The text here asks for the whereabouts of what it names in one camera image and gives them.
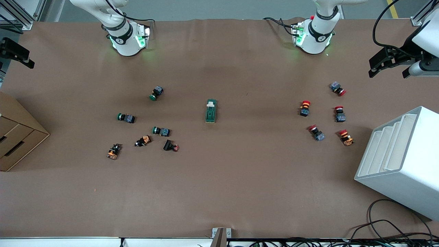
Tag green load switch white handle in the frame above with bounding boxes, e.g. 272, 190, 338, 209
205, 99, 218, 124

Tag brown cardboard drawer box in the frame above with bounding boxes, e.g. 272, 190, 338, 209
0, 91, 50, 172

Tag white slotted organizer box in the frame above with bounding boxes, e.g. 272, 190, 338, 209
354, 106, 439, 221

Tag black square button red terminals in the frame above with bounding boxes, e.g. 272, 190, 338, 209
163, 139, 180, 152

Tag aluminium frame profile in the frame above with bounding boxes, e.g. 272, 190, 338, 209
410, 0, 439, 26
0, 0, 47, 31

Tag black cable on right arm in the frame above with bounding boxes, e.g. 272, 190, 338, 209
104, 0, 155, 25

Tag black cable at left arm base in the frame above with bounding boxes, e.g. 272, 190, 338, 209
263, 16, 299, 37

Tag black looping floor cable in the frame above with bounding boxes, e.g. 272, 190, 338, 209
349, 199, 434, 241

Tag white table edge rail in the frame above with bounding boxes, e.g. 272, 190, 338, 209
0, 237, 214, 247

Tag black cable bundle with connectors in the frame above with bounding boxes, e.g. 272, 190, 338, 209
228, 237, 439, 247

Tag metal table edge bracket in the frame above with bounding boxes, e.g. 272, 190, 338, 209
212, 227, 232, 247

